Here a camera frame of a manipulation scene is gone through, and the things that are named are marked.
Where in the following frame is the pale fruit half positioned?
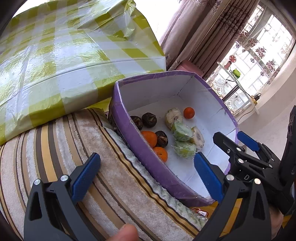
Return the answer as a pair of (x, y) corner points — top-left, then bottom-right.
(190, 126), (205, 150)
(165, 108), (183, 129)

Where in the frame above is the green fruit half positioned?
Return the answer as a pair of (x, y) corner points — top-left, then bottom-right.
(171, 120), (193, 142)
(172, 141), (197, 159)

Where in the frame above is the small orange tangerine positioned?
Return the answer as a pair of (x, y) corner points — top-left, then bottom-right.
(183, 107), (195, 120)

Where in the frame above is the dark dried fruit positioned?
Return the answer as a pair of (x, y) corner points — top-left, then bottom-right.
(155, 131), (168, 148)
(142, 113), (157, 128)
(130, 115), (143, 130)

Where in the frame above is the large orange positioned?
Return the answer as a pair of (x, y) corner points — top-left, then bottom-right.
(141, 131), (158, 148)

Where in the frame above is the person hand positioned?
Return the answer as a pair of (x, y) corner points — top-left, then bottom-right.
(108, 224), (139, 241)

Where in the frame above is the white side table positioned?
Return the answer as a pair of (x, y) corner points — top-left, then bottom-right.
(217, 62), (259, 115)

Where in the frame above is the striped towel cushion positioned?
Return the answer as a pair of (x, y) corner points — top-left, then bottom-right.
(1, 108), (207, 240)

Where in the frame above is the green cup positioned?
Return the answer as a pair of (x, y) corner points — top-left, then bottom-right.
(232, 69), (241, 78)

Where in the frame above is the purple white cardboard box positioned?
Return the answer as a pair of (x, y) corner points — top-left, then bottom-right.
(108, 71), (238, 207)

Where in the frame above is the pink plastic stool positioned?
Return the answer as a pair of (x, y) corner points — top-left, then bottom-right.
(176, 60), (204, 77)

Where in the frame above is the beige curtain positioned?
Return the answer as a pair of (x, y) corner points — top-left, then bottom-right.
(161, 0), (259, 79)

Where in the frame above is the green checkered plastic tablecloth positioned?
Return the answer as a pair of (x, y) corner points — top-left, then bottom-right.
(1, 1), (166, 144)

